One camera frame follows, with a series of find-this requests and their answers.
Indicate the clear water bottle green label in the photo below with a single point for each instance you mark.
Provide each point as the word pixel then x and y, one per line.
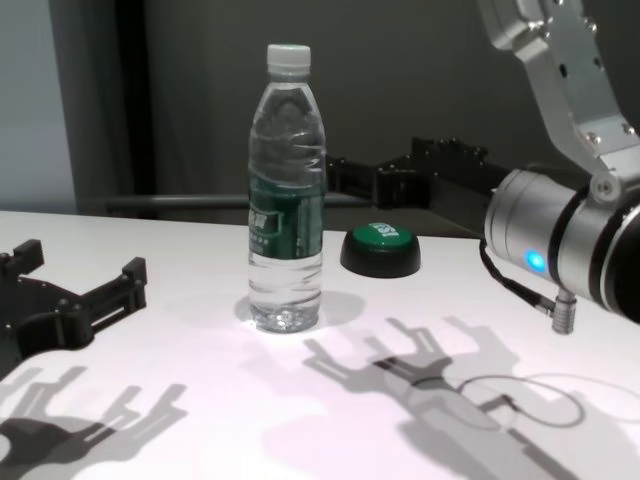
pixel 285 200

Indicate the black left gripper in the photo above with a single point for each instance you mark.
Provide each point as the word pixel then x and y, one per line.
pixel 27 315

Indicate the black vertical frame post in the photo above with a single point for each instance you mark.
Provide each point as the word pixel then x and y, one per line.
pixel 135 100

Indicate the thin grey horizontal rail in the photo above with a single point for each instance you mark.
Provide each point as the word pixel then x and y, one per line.
pixel 175 201

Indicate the green button black base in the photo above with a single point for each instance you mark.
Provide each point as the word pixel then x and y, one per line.
pixel 380 255

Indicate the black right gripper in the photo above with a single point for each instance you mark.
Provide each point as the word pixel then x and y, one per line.
pixel 460 195

